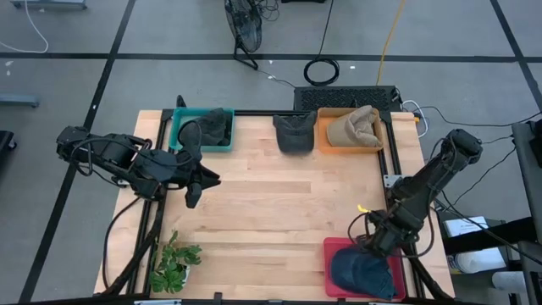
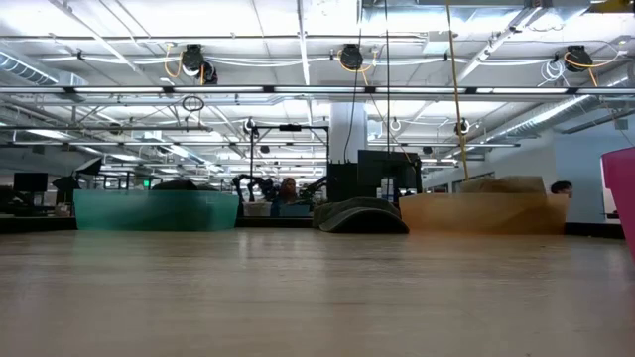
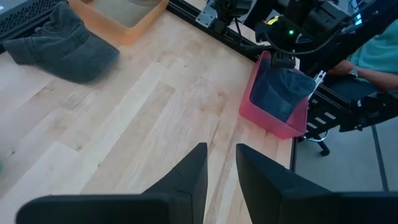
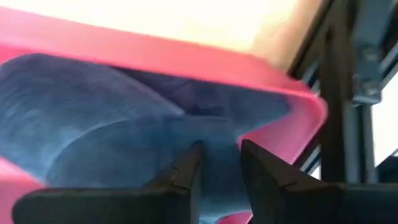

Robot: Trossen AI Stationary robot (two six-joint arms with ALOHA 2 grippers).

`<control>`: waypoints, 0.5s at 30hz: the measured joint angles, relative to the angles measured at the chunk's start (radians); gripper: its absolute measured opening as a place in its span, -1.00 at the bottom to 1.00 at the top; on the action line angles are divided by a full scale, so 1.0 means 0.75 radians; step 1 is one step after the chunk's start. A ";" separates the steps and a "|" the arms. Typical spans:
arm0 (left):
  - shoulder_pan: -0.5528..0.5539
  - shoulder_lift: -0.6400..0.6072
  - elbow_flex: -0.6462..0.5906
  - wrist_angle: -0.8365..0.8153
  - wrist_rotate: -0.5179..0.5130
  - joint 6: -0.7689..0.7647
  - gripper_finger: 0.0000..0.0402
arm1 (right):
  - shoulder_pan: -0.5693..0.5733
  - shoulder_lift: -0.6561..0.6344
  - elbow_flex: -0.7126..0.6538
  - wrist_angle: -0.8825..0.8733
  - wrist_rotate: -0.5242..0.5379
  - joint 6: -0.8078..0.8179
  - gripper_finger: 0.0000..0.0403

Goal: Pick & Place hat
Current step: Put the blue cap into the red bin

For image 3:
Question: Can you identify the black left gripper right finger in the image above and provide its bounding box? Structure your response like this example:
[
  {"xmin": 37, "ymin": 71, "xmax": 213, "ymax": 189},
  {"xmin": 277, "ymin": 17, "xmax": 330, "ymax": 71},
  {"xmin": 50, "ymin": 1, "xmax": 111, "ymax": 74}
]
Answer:
[{"xmin": 235, "ymin": 142, "xmax": 340, "ymax": 224}]

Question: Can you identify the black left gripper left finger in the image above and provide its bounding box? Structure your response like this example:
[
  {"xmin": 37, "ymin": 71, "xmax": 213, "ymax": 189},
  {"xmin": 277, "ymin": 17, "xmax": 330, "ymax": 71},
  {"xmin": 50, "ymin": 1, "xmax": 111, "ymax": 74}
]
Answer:
[{"xmin": 143, "ymin": 142, "xmax": 208, "ymax": 224}]

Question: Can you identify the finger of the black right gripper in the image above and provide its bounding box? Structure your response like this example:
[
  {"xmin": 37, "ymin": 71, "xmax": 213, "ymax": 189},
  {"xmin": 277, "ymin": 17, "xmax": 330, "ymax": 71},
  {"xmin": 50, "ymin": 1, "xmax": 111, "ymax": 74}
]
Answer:
[
  {"xmin": 283, "ymin": 52, "xmax": 297, "ymax": 68},
  {"xmin": 272, "ymin": 52, "xmax": 284, "ymax": 70}
]

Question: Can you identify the blue denim baseball cap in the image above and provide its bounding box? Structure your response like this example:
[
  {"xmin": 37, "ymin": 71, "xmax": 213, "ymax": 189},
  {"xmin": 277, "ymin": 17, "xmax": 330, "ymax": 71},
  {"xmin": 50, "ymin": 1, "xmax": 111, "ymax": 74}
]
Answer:
[{"xmin": 250, "ymin": 66, "xmax": 317, "ymax": 123}]

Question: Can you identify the dark grey baseball cap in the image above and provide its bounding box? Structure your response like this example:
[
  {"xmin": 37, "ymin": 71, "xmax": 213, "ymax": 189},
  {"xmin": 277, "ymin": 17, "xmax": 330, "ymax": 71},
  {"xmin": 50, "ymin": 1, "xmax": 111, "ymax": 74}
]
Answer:
[{"xmin": 2, "ymin": 1, "xmax": 121, "ymax": 84}]

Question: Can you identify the person's forearm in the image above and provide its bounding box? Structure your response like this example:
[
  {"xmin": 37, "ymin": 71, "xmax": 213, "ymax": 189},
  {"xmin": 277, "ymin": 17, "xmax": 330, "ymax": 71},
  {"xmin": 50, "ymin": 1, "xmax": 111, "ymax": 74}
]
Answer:
[{"xmin": 328, "ymin": 60, "xmax": 398, "ymax": 93}]

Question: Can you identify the white plastic clip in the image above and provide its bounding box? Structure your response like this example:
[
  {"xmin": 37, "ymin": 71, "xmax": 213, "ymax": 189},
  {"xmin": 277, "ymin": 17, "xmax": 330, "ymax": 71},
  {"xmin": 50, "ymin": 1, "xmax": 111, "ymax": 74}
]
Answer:
[{"xmin": 310, "ymin": 70, "xmax": 327, "ymax": 100}]

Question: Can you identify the red plastic bin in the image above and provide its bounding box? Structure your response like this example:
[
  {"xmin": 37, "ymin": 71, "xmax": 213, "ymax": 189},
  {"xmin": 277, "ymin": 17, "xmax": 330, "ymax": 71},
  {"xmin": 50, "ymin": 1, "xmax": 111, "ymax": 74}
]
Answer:
[{"xmin": 238, "ymin": 50, "xmax": 310, "ymax": 141}]

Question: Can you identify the office chair base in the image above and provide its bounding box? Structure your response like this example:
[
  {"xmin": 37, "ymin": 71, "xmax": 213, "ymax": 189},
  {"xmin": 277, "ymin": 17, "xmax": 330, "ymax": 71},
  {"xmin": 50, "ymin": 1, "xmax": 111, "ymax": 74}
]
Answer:
[{"xmin": 297, "ymin": 130, "xmax": 331, "ymax": 157}]

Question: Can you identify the person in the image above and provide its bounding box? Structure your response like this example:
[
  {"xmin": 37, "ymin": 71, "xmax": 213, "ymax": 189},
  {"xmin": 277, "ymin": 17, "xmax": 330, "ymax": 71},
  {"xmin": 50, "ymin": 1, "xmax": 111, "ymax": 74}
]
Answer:
[{"xmin": 323, "ymin": 18, "xmax": 398, "ymax": 100}]

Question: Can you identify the black beam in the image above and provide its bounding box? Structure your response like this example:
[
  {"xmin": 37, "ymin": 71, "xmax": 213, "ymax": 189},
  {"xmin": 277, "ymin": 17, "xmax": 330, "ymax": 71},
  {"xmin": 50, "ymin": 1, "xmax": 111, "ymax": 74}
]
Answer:
[{"xmin": 338, "ymin": 91, "xmax": 398, "ymax": 133}]

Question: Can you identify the orange plastic bin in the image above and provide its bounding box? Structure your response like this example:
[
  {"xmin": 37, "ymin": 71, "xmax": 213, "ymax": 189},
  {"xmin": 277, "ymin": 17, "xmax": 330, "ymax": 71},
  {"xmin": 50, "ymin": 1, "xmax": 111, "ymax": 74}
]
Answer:
[{"xmin": 67, "ymin": 0, "xmax": 170, "ymax": 47}]

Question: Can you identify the black perforated computer case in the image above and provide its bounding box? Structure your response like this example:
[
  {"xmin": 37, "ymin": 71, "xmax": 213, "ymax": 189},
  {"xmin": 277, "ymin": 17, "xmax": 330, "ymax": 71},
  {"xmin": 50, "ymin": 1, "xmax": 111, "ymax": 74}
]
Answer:
[{"xmin": 0, "ymin": 0, "xmax": 63, "ymax": 41}]

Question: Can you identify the silver mounting bracket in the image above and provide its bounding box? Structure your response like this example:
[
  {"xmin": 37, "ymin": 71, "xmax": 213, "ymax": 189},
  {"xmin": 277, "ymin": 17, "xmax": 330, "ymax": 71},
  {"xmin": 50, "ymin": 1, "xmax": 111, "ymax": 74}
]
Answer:
[{"xmin": 195, "ymin": 2, "xmax": 219, "ymax": 28}]

